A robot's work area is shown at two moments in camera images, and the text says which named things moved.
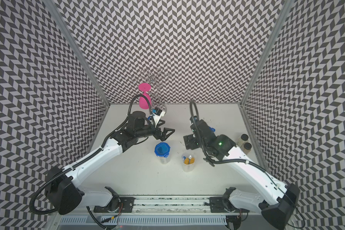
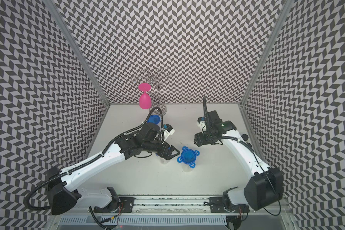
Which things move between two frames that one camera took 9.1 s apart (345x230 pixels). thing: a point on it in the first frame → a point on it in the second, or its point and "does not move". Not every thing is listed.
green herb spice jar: x=243 y=139 does not move
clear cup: x=164 y=160 does not move
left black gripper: x=163 y=137 → x=168 y=155
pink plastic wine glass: x=143 y=102 does not move
